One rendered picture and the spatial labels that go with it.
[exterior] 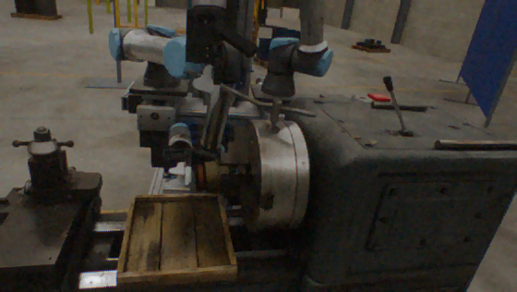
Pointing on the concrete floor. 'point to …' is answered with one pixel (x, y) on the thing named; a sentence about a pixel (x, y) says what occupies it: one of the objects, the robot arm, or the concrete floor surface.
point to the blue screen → (490, 55)
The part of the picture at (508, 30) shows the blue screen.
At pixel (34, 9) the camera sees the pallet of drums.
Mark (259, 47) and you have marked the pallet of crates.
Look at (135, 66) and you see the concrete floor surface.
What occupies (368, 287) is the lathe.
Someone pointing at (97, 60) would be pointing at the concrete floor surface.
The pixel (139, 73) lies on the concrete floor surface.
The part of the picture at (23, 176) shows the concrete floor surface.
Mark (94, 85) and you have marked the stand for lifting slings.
